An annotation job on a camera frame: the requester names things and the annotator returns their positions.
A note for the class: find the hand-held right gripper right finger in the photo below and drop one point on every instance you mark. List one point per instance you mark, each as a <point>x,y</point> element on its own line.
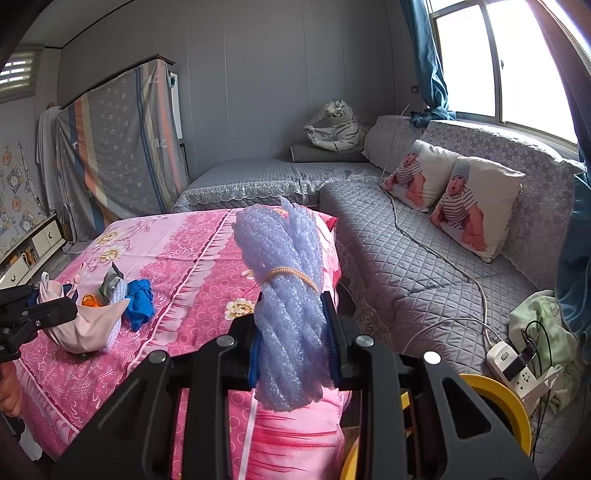
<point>331,350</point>

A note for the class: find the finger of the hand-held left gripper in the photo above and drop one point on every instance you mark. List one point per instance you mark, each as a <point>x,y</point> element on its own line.
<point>18,295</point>
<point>51,313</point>

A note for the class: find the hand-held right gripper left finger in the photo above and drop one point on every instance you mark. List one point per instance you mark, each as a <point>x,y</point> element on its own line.
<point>254,364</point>

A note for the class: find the orange peel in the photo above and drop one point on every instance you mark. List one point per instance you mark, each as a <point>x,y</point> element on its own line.
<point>90,302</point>

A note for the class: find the purple foam net bundle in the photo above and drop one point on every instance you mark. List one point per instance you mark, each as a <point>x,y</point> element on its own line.
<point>286,323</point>

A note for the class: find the silver snack wrapper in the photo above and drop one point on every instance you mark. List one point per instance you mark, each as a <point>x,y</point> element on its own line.
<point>110,286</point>

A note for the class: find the white foam net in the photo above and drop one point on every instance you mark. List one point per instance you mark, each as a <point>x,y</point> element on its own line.
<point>121,295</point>

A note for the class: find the blue cloth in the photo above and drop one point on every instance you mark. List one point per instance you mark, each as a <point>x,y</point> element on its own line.
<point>138,300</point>

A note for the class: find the yellow rimmed black trash bin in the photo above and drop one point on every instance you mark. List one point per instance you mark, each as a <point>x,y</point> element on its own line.
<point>508,397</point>

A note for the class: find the person's left hand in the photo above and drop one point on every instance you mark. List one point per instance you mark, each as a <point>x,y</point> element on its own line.
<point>9,392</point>

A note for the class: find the white low cabinet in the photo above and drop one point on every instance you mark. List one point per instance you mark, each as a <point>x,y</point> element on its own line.
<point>44,235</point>

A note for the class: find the pink floral blanket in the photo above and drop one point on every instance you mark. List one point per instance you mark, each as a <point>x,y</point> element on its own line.
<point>184,277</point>

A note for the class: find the grey quilted sofa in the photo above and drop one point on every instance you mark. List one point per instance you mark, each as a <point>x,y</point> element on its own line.
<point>415,258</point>

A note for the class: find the white hanging cloth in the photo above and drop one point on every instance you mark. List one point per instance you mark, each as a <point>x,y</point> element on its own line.
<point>46,152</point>

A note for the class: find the white power strip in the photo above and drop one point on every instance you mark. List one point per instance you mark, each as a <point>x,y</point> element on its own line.
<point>501,357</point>

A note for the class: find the striped sheet covered mattress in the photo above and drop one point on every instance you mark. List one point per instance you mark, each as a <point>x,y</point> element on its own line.
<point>120,152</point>

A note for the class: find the black charger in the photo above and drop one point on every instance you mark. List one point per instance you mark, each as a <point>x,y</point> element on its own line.
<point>517,364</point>

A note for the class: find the grey bolster pillow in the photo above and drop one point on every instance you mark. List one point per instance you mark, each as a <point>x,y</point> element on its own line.
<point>309,154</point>

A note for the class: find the baby print pillow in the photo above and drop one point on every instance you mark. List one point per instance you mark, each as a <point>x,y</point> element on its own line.
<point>494,198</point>
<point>434,170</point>

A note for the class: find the pale green cloth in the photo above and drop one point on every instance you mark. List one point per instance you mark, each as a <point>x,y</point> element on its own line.
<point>545,314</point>

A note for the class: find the white tiger plush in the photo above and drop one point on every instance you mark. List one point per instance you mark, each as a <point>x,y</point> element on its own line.
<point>344,131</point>

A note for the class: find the white charger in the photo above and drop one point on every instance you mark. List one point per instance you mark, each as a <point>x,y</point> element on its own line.
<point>549,381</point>

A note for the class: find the louvered window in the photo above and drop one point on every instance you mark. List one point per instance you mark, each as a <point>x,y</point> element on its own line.
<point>18,69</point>

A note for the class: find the cartoon wall poster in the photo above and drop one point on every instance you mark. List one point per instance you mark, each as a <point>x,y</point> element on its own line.
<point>18,194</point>

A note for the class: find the white wall unit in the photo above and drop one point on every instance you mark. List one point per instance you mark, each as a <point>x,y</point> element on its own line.
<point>174,99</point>

